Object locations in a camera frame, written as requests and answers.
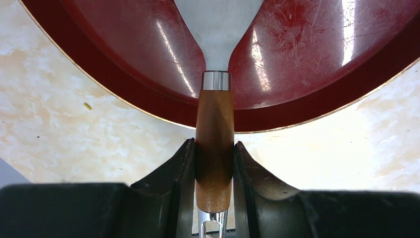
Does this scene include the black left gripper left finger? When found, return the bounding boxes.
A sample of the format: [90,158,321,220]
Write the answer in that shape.
[0,139,195,238]

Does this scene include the dark red round plate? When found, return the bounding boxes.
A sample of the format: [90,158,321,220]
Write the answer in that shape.
[21,0,420,132]

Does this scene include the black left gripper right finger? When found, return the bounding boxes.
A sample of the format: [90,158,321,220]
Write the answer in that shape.
[233,142,420,238]

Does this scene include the metal scraper wooden handle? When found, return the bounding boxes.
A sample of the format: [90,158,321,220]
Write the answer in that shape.
[173,0,265,238]

